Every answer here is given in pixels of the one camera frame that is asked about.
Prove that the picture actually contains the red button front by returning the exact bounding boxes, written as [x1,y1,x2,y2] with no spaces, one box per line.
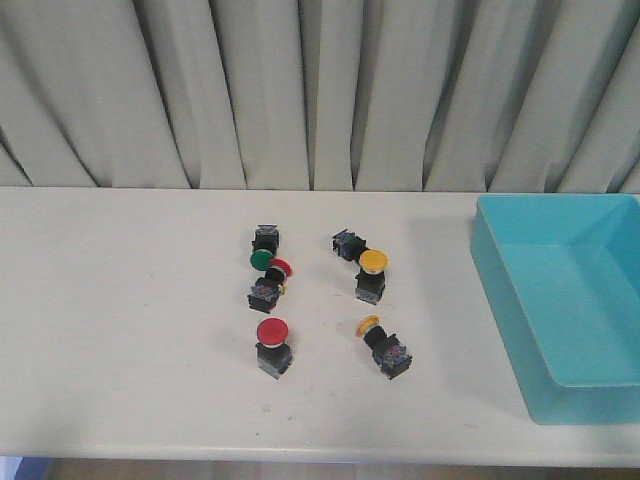
[255,317,293,379]

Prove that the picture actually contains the green button rear right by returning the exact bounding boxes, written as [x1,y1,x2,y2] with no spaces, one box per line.
[332,229,368,262]

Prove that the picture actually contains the yellow button lying front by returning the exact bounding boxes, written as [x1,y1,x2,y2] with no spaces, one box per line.
[356,315,413,380]

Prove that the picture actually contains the red button lying sideways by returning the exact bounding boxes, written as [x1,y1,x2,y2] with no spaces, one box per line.
[247,257,293,314]

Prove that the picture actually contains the yellow button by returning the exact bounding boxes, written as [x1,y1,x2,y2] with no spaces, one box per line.
[356,315,413,380]
[355,249,388,305]

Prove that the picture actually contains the grey pleated curtain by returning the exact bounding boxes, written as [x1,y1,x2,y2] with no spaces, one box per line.
[1,1,639,193]

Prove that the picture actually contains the green button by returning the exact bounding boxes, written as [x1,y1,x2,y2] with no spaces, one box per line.
[249,224,280,271]
[332,229,368,262]

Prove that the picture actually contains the teal plastic box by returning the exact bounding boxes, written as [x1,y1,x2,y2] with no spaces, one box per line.
[470,194,639,425]

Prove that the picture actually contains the green button rear left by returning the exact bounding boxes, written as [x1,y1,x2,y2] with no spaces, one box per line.
[249,224,280,271]

